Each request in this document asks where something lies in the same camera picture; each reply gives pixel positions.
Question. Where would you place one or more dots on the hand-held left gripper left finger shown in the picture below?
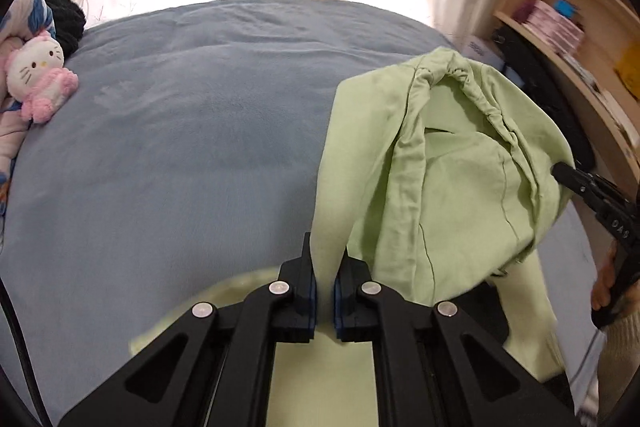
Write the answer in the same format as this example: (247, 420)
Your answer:
(311, 302)

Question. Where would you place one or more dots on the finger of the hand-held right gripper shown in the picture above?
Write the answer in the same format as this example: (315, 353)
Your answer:
(580, 182)

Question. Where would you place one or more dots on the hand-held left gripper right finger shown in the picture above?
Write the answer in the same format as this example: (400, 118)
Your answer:
(340, 302)

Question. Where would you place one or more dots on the green and black hooded jacket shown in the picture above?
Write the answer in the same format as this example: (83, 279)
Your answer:
(450, 187)

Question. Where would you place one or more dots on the person's right forearm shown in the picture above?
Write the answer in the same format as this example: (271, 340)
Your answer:
(622, 367)

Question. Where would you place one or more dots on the person's right hand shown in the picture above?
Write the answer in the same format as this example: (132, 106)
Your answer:
(602, 287)

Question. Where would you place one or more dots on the black bag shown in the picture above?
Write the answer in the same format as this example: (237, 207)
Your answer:
(535, 72)

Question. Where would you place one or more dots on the yellow paper item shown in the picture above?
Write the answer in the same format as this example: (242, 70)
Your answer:
(629, 69)

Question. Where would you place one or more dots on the stack of pink boxes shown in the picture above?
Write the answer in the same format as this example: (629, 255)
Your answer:
(555, 29)

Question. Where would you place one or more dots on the white cardboard box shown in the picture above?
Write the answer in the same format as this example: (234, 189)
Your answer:
(480, 49)

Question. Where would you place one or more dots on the small blue box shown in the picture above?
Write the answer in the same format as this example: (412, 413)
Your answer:
(567, 7)

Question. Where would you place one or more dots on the blue-grey bed sheet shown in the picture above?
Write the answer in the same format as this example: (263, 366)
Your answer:
(190, 132)

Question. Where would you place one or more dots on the white and pink cat plush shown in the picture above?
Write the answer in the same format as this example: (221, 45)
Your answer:
(37, 72)

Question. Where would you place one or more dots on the black knitted cloth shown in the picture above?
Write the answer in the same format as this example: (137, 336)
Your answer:
(65, 17)

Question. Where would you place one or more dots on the pink floral quilt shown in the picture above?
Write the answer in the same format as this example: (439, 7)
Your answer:
(12, 17)

